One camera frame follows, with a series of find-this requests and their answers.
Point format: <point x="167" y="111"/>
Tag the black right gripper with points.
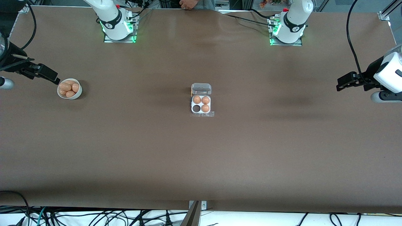
<point x="13" y="58"/>

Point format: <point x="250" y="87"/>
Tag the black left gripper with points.
<point x="371" y="72"/>

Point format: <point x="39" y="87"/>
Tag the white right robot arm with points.
<point x="110" y="15"/>

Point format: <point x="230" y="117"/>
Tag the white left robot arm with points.
<point x="295" y="18"/>

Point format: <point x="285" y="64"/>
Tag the clear plastic egg box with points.
<point x="201" y="89"/>

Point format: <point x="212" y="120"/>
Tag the bystander hand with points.
<point x="187" y="4"/>

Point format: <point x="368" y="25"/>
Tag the white round bowl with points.
<point x="75" y="95"/>

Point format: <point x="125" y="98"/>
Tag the bystander grey clothing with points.
<point x="205" y="3"/>

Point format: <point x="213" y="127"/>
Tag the brown table cover sheet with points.
<point x="201" y="157"/>

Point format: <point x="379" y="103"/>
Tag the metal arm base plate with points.
<point x="295" y="44"/>
<point x="125" y="40"/>

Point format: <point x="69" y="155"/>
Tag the aluminium frame bracket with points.
<point x="24" y="8"/>
<point x="383" y="15"/>

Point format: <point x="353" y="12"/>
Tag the small metal mounting bracket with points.
<point x="204" y="205"/>

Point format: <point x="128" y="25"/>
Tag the black camera pole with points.
<point x="192" y="216"/>

